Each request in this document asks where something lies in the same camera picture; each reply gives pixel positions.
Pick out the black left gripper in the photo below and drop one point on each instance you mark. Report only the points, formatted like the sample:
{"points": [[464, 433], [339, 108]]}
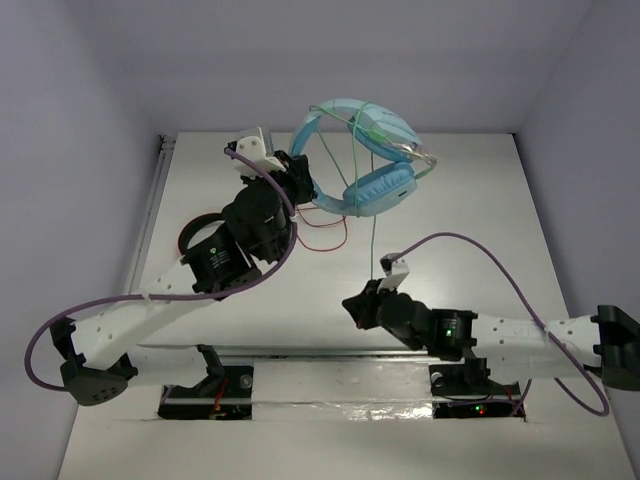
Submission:
{"points": [[298, 176]]}

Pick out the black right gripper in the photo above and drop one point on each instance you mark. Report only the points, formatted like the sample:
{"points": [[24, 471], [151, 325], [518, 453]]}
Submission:
{"points": [[362, 305]]}

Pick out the light blue headphones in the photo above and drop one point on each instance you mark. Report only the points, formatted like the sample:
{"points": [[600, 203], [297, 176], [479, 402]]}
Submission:
{"points": [[383, 147]]}

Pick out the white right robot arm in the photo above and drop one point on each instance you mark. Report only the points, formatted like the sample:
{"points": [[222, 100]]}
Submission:
{"points": [[605, 344]]}

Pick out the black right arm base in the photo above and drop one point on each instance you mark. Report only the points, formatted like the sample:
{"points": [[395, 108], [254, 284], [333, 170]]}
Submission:
{"points": [[466, 391]]}

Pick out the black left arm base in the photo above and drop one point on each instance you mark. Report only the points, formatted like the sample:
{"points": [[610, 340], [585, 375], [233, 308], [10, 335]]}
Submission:
{"points": [[223, 394]]}

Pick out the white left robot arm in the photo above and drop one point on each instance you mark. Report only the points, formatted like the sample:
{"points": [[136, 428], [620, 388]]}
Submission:
{"points": [[97, 361]]}

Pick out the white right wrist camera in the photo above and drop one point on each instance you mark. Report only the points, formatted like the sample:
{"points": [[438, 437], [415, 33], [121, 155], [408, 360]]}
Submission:
{"points": [[395, 269]]}

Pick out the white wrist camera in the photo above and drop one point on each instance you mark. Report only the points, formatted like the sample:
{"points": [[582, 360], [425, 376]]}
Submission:
{"points": [[395, 269], [256, 145]]}

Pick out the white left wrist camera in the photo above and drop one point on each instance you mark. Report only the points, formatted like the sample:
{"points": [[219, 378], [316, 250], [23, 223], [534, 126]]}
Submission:
{"points": [[256, 145]]}

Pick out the aluminium rail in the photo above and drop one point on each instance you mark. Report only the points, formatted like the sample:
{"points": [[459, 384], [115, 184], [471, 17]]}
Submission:
{"points": [[322, 353]]}

